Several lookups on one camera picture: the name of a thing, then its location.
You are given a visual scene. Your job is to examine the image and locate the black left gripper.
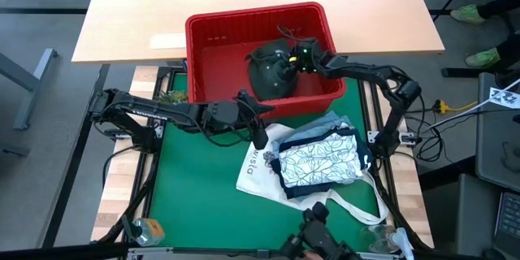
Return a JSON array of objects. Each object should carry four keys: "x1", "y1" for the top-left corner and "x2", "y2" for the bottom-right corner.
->
[{"x1": 201, "y1": 88, "x2": 275, "y2": 151}]

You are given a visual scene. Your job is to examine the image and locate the dark green garment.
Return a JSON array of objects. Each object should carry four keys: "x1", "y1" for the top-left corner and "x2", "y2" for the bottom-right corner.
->
[{"x1": 245, "y1": 38, "x2": 300, "y2": 102}]

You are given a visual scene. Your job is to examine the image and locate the light blue denim jeans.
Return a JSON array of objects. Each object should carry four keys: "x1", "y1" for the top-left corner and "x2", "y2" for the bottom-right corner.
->
[{"x1": 275, "y1": 110, "x2": 353, "y2": 143}]

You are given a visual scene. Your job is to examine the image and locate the small white cloth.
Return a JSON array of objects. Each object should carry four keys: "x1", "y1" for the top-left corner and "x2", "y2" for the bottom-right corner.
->
[{"x1": 279, "y1": 132, "x2": 364, "y2": 189}]

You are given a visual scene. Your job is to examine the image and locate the navy garment with white tag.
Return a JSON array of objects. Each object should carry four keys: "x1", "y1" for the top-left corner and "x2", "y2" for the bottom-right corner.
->
[{"x1": 270, "y1": 128, "x2": 373, "y2": 200}]

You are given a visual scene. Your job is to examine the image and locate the red plastic laundry basket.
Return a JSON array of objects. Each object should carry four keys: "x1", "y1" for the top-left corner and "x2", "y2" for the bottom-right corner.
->
[{"x1": 184, "y1": 2, "x2": 348, "y2": 121}]

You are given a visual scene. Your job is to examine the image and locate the white printed tote bag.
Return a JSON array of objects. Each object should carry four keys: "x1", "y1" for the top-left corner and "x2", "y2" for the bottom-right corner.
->
[{"x1": 236, "y1": 123, "x2": 390, "y2": 227}]

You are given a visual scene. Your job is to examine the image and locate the small succulent plant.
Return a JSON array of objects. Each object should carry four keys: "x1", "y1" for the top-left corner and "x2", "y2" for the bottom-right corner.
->
[{"x1": 156, "y1": 90, "x2": 189, "y2": 105}]

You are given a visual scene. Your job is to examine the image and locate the green table mat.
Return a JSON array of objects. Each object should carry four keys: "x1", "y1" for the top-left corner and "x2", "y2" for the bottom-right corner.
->
[{"x1": 148, "y1": 71, "x2": 381, "y2": 249}]

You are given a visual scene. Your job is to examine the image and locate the white paper strip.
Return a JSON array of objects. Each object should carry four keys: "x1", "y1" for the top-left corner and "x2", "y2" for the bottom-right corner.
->
[{"x1": 149, "y1": 32, "x2": 188, "y2": 50}]

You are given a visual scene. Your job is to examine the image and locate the light wooden desk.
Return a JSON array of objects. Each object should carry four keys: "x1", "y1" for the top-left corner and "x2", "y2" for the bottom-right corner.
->
[{"x1": 71, "y1": 0, "x2": 446, "y2": 65}]

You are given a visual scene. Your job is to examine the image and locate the person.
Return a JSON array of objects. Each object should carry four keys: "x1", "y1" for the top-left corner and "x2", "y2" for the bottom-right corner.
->
[{"x1": 450, "y1": 0, "x2": 520, "y2": 70}]

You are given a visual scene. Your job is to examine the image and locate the clear glass cup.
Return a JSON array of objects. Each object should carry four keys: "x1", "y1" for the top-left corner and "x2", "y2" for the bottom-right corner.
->
[{"x1": 361, "y1": 225, "x2": 416, "y2": 259}]

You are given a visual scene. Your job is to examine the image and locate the white patterned marker tag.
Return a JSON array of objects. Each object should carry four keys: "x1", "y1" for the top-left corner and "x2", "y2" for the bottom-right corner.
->
[{"x1": 489, "y1": 87, "x2": 520, "y2": 110}]

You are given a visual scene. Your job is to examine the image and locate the grey cabinet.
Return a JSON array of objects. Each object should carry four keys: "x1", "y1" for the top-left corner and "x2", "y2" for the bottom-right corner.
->
[{"x1": 474, "y1": 71, "x2": 520, "y2": 192}]

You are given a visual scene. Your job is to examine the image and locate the grey box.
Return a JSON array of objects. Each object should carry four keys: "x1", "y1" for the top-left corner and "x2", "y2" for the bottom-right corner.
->
[{"x1": 454, "y1": 172, "x2": 505, "y2": 257}]

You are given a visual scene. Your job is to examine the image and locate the grey desk leg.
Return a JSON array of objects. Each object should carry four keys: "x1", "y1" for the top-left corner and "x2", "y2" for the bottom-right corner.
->
[{"x1": 0, "y1": 47, "x2": 58, "y2": 131}]

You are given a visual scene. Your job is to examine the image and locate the black horizontal bar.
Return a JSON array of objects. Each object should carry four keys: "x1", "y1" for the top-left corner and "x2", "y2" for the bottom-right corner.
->
[{"x1": 0, "y1": 241, "x2": 131, "y2": 260}]

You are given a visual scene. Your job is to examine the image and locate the dark keyboard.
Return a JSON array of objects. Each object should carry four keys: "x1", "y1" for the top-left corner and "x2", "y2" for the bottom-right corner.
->
[{"x1": 494, "y1": 191, "x2": 520, "y2": 249}]

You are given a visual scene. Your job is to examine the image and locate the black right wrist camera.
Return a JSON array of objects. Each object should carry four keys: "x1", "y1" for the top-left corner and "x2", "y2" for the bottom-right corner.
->
[{"x1": 284, "y1": 54, "x2": 301, "y2": 79}]

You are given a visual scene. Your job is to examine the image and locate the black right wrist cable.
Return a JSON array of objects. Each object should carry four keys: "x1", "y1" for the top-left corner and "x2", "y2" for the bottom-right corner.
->
[{"x1": 277, "y1": 24, "x2": 306, "y2": 44}]

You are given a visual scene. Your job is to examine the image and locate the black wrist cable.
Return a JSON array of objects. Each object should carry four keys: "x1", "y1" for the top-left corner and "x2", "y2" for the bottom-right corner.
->
[
  {"x1": 194, "y1": 117, "x2": 255, "y2": 148},
  {"x1": 277, "y1": 24, "x2": 306, "y2": 44}
]

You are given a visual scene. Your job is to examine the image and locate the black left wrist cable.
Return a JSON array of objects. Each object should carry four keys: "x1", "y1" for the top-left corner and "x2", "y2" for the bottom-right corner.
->
[{"x1": 194, "y1": 117, "x2": 255, "y2": 148}]

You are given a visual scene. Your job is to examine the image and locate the black handheld camera rig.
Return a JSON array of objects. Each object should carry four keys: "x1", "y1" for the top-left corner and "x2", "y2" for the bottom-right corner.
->
[{"x1": 279, "y1": 201, "x2": 362, "y2": 260}]

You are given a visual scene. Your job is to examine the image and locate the black cable bundle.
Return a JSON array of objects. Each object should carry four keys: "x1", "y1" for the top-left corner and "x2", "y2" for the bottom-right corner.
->
[{"x1": 404, "y1": 107, "x2": 448, "y2": 163}]

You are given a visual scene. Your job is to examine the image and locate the black desk frame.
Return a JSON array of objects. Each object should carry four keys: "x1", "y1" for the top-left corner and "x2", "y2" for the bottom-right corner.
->
[{"x1": 409, "y1": 0, "x2": 520, "y2": 78}]

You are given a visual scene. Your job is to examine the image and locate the white cable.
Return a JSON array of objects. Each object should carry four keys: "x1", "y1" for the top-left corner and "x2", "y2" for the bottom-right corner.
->
[{"x1": 430, "y1": 77, "x2": 520, "y2": 129}]

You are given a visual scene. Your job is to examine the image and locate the black floor rail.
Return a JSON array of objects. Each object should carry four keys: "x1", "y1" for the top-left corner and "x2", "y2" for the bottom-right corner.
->
[{"x1": 42, "y1": 63, "x2": 111, "y2": 249}]

